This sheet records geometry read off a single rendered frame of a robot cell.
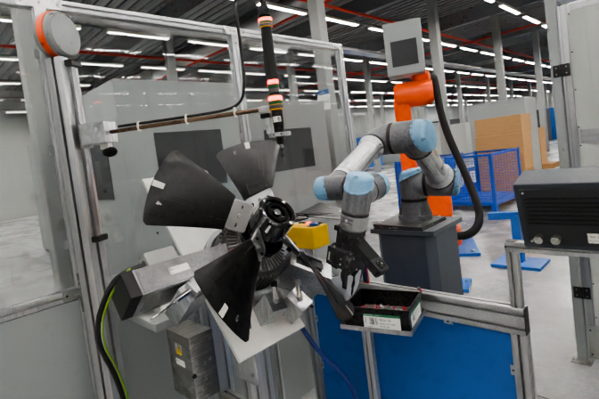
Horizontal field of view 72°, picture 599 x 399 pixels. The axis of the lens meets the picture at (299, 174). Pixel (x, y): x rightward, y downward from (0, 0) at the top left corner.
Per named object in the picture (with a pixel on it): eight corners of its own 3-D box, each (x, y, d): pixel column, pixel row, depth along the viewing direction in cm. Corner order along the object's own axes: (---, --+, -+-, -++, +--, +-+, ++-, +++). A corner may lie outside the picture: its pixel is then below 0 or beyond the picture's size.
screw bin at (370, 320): (343, 327, 132) (340, 305, 132) (362, 306, 147) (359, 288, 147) (411, 334, 122) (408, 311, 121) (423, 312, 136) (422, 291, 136)
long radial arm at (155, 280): (212, 263, 131) (225, 241, 125) (224, 282, 128) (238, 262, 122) (121, 292, 111) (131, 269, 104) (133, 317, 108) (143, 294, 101)
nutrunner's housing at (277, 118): (274, 144, 128) (254, -5, 125) (276, 144, 132) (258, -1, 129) (285, 142, 127) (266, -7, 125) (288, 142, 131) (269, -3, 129)
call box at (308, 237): (288, 250, 180) (284, 226, 180) (304, 244, 187) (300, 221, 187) (315, 253, 169) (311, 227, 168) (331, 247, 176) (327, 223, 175)
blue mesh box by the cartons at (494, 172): (447, 210, 749) (442, 156, 743) (478, 199, 832) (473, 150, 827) (497, 212, 683) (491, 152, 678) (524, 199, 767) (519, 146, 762)
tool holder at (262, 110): (260, 138, 127) (256, 106, 126) (266, 138, 134) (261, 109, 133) (288, 134, 125) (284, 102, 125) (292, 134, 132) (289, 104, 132)
